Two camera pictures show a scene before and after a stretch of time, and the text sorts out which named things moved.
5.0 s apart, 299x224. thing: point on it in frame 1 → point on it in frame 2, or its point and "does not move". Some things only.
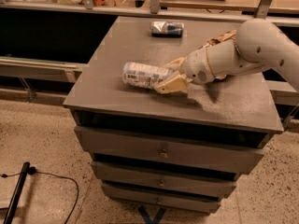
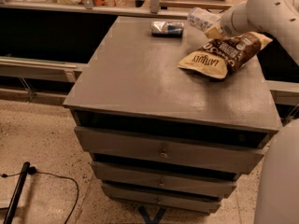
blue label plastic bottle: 143,75 → 202,19
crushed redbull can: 166,29 does not move
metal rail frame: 260,14 does not move
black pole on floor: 11,211 does not move
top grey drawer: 182,150 does not move
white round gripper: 195,65 → 228,24
